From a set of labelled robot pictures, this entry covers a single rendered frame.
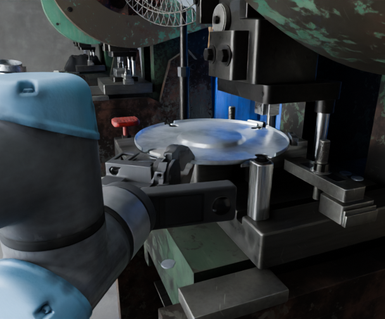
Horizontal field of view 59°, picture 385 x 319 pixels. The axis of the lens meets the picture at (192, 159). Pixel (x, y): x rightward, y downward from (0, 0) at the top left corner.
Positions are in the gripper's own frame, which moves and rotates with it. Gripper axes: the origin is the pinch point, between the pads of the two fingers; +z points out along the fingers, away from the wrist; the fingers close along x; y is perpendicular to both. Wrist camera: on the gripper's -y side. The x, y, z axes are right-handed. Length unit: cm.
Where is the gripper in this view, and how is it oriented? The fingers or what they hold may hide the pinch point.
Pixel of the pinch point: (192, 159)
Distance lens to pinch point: 53.9
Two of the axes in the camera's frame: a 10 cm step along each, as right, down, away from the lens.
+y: -9.6, -0.9, 2.7
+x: 0.0, 9.4, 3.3
